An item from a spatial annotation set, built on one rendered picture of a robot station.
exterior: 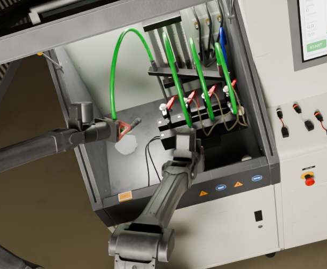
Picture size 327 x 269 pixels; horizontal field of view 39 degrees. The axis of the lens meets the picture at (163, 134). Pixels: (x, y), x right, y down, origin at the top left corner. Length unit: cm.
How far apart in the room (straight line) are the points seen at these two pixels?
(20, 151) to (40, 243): 170
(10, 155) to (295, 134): 98
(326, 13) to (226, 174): 64
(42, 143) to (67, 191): 172
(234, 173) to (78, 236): 140
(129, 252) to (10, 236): 224
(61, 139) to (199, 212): 75
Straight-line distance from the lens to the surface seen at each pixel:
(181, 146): 121
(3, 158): 124
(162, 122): 180
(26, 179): 319
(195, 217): 189
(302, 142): 168
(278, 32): 160
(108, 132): 145
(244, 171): 166
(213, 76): 173
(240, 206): 189
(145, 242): 83
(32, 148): 128
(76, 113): 138
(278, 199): 193
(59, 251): 284
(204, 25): 182
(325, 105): 177
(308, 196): 197
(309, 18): 161
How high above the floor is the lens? 239
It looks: 53 degrees down
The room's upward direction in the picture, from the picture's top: 23 degrees counter-clockwise
